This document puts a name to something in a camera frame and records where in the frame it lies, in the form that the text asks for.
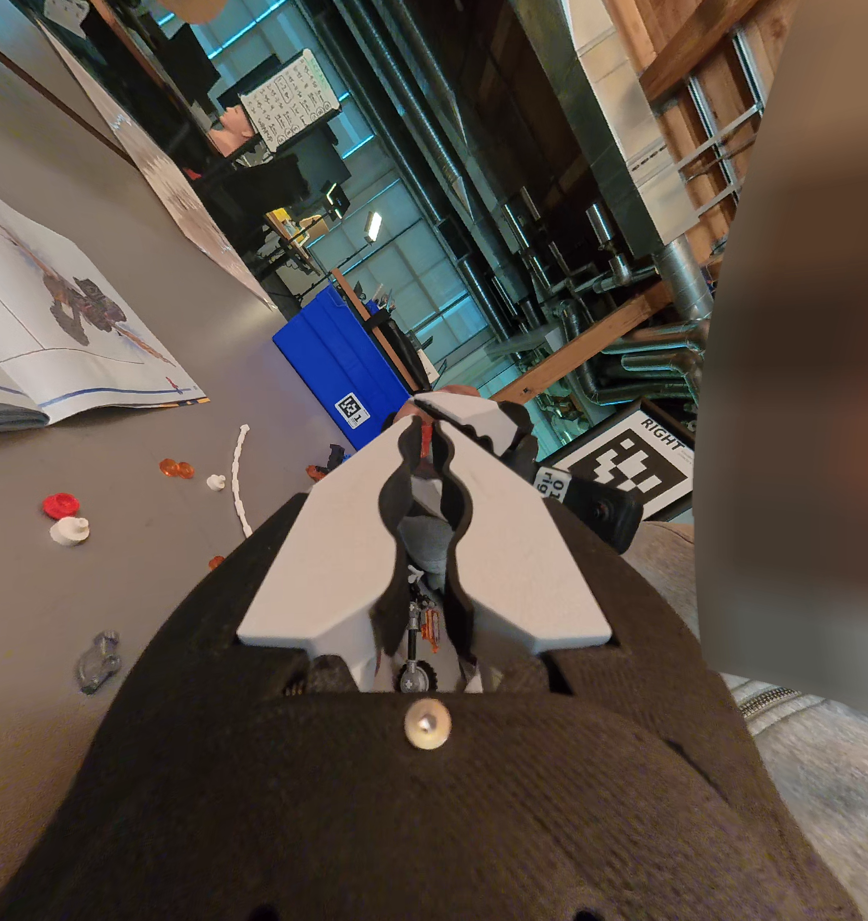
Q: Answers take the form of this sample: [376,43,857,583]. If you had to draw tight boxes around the white chart sign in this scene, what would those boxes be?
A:
[239,48,342,154]

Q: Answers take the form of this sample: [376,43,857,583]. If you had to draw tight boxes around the grey zip hoodie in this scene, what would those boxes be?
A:
[621,521,868,921]

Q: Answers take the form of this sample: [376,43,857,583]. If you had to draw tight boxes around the white lego chain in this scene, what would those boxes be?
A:
[230,425,254,538]

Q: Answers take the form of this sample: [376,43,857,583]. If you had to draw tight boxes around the wooden post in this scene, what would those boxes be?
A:
[490,279,677,405]

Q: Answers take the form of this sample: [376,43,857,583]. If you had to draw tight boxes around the person's right hand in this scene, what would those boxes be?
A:
[394,385,482,427]

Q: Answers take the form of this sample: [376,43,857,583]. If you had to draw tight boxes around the lego instruction booklet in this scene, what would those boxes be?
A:
[0,180,211,436]

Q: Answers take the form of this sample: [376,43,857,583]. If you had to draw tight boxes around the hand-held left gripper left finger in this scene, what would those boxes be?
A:
[236,416,416,689]

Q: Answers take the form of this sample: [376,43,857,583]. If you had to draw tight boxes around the white printed board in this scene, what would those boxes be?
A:
[35,14,278,312]

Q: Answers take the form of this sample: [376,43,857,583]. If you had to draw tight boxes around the black lego motorcycle model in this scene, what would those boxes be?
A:
[397,565,451,695]

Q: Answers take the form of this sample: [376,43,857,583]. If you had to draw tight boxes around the black framed marker sign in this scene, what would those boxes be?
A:
[549,399,694,523]

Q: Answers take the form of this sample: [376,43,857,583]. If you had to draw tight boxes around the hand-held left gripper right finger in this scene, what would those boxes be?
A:
[433,419,614,689]

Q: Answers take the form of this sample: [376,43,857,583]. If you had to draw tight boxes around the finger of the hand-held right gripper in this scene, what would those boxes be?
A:
[410,473,447,520]
[412,391,533,461]

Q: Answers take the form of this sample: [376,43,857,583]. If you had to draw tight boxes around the blue plastic bin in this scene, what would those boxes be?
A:
[272,286,415,451]

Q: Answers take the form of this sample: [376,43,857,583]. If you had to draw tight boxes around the background wooden table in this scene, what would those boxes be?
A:
[331,269,422,394]

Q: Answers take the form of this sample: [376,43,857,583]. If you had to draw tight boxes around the dark grey lego piece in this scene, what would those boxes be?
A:
[76,631,123,696]

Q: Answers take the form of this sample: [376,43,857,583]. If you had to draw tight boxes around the silver ventilation ducts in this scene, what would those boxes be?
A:
[535,230,717,405]

